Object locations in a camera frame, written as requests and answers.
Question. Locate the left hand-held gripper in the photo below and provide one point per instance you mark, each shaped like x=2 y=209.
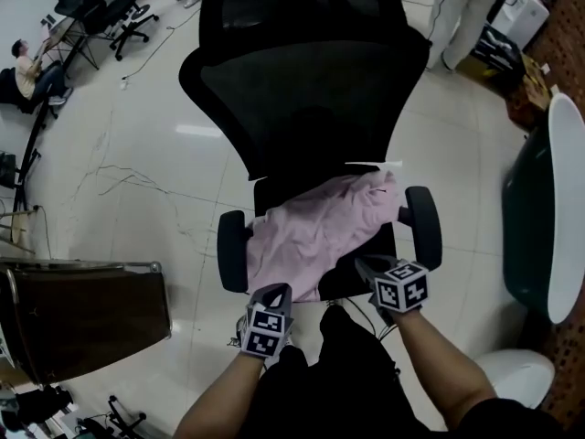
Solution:
x=265 y=332

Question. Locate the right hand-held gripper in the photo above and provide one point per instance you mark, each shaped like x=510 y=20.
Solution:
x=402 y=288

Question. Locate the pink cloth garment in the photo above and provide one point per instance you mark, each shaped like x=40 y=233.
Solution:
x=311 y=236

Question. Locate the brown laundry hamper cart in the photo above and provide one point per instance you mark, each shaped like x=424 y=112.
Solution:
x=91 y=318

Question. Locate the person's right forearm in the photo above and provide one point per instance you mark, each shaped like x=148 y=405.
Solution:
x=439 y=368

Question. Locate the person's left forearm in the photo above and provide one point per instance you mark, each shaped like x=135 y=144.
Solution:
x=219 y=396

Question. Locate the person's black clothing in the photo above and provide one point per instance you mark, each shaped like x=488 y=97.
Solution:
x=347 y=382

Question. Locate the dark green bathtub white rim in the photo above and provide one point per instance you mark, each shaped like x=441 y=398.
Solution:
x=525 y=208

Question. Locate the white round stool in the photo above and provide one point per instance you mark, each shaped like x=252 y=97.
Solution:
x=516 y=375

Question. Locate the large black mesh office chair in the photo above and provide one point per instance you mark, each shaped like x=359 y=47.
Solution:
x=297 y=85

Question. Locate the yellow cardboard box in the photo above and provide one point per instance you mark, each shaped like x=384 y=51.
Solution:
x=475 y=69

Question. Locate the brown cardboard boxes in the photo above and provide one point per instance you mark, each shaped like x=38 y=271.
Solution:
x=530 y=89

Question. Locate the black storage crate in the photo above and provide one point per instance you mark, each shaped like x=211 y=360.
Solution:
x=496 y=48

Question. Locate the wooden stool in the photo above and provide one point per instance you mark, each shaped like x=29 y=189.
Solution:
x=16 y=231

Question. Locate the black metal stand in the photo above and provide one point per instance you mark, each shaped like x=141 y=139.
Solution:
x=27 y=153

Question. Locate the white cabinet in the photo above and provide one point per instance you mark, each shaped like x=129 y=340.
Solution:
x=521 y=14

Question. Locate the wooden desk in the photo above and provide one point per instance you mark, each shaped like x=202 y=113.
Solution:
x=64 y=35

